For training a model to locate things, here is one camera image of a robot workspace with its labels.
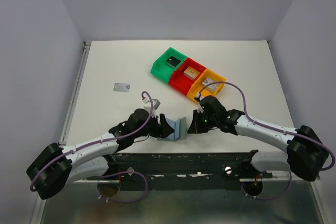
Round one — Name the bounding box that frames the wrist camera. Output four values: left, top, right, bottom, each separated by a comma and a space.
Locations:
194, 95, 204, 113
142, 98, 161, 118

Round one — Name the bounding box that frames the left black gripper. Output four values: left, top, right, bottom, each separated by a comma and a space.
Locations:
133, 112, 175, 139

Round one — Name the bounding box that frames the green plastic bin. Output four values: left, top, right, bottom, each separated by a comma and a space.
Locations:
150, 47, 187, 83

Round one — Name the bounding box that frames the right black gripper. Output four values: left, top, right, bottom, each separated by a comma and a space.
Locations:
188, 109, 218, 134

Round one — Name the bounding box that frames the grey-green card holder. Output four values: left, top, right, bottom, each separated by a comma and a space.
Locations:
157, 117, 187, 142

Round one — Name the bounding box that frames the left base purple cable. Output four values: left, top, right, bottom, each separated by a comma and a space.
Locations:
98, 170, 149, 204

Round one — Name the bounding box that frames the aluminium side rail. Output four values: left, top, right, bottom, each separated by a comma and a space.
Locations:
58, 41, 92, 146

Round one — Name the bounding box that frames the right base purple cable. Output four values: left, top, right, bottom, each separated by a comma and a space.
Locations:
241, 171, 293, 201

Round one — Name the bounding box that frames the tan card in red bin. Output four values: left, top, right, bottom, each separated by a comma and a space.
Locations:
183, 67, 200, 80

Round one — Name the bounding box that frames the silver VIP credit card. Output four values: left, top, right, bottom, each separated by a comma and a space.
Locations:
113, 83, 130, 92

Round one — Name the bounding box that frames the red plastic bin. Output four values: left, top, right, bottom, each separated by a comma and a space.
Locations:
168, 58, 206, 96

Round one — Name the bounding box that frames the yellow plastic bin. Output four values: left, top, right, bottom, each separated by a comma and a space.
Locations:
186, 68, 226, 102

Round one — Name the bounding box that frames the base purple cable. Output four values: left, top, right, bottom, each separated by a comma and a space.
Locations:
241, 171, 293, 201
98, 170, 149, 204

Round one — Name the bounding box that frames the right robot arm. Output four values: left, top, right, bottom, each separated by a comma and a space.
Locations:
187, 95, 329, 182

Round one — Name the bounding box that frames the black card in green bin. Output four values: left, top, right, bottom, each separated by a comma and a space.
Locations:
166, 56, 181, 68

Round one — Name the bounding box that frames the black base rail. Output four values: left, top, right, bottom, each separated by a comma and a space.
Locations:
87, 150, 273, 191

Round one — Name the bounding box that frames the blue card sleeve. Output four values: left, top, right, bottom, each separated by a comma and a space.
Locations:
166, 119, 181, 141

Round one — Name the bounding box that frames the white card in yellow bin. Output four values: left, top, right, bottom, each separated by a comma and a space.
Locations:
202, 77, 219, 92

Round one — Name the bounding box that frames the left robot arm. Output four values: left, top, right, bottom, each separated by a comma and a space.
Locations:
26, 109, 175, 199

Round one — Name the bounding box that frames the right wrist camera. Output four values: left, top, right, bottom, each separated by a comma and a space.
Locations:
194, 95, 204, 113

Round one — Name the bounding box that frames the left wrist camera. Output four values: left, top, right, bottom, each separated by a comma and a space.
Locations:
142, 98, 161, 118

